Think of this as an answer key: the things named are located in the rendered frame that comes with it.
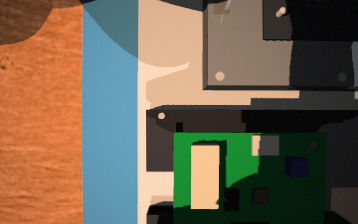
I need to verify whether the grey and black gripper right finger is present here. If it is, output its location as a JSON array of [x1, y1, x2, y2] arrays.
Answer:
[[324, 211, 352, 224]]

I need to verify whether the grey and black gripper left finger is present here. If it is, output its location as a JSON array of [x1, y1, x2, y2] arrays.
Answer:
[[157, 212, 174, 224]]

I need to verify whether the green circuit board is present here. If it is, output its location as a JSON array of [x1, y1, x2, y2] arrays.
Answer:
[[173, 132, 327, 224]]

